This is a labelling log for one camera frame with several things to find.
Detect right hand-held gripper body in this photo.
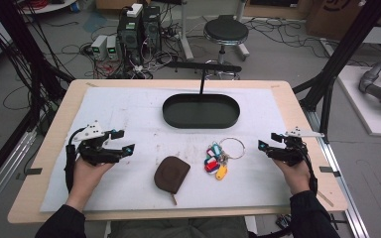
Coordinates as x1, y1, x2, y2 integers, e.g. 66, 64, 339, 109
267, 127, 325, 167

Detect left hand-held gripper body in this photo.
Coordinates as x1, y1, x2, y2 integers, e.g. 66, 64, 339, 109
73, 120, 124, 167

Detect brown leather pouch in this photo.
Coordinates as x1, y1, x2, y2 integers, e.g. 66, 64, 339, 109
153, 156, 191, 206

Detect key ring with coloured tags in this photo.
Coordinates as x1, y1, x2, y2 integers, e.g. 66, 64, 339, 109
203, 137, 247, 181

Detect black oval tray with hanger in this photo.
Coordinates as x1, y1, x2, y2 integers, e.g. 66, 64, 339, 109
162, 60, 242, 130

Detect person's right hand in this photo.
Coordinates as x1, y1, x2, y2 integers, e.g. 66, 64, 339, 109
272, 159, 312, 196

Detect person's left hand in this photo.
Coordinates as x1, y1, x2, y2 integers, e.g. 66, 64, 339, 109
66, 158, 115, 212

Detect white foam mat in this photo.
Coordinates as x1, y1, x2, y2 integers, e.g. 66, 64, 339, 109
39, 86, 294, 212

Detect white platform board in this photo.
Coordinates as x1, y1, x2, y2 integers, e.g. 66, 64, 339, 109
336, 63, 381, 138

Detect grey power supply unit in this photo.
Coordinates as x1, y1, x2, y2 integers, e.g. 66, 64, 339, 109
106, 34, 120, 60
90, 34, 108, 62

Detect person's lap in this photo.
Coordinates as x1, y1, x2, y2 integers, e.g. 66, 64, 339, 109
107, 216, 251, 238

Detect black computer tower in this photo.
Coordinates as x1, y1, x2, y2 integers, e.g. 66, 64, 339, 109
142, 5, 163, 54
117, 11, 145, 65

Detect white table leg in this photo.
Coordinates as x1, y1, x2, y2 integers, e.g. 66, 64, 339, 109
178, 0, 195, 62
236, 0, 251, 62

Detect black round stool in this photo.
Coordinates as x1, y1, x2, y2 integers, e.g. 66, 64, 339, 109
202, 14, 250, 80

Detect small white box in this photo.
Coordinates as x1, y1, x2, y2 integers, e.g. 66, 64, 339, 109
126, 3, 144, 18

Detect large brown cardboard box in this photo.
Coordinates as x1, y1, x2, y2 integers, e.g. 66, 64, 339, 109
306, 0, 381, 41

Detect white round table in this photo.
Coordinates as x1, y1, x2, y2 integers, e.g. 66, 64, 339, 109
16, 0, 77, 16

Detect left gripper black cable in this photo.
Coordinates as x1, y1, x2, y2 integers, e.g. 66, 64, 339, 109
63, 127, 87, 193

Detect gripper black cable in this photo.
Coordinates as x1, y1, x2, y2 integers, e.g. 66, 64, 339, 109
63, 127, 87, 193
299, 145, 319, 196

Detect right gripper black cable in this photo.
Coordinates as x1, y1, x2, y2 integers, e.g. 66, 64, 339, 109
299, 145, 319, 196

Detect aluminium rail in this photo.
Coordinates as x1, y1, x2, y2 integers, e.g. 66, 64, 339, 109
0, 128, 38, 219
306, 108, 371, 238

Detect tangle of floor cables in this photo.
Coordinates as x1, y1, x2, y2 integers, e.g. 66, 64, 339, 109
247, 16, 331, 59

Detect black metal frame post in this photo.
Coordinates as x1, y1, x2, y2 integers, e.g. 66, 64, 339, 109
292, 0, 381, 143
0, 0, 75, 133

